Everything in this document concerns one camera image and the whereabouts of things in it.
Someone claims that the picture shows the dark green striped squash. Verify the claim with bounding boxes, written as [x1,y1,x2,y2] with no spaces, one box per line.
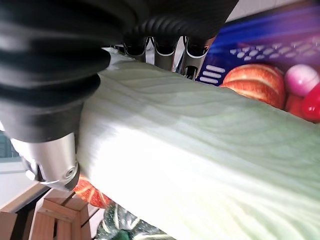
[94,202,176,240]

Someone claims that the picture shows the orange striped pumpkin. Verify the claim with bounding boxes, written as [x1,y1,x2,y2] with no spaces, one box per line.
[73,174,114,209]

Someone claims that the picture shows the red bell pepper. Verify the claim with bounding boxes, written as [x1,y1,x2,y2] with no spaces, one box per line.
[301,83,320,123]

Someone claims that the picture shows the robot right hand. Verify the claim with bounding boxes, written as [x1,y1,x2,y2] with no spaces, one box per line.
[0,0,240,193]

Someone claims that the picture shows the pale green napa cabbage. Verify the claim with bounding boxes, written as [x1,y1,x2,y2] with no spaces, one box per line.
[77,48,320,240]

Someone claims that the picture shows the wooden crate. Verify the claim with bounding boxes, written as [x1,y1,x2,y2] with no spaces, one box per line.
[0,187,101,240]

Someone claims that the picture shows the blue plastic basket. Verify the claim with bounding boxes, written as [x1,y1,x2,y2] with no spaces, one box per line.
[195,5,320,87]

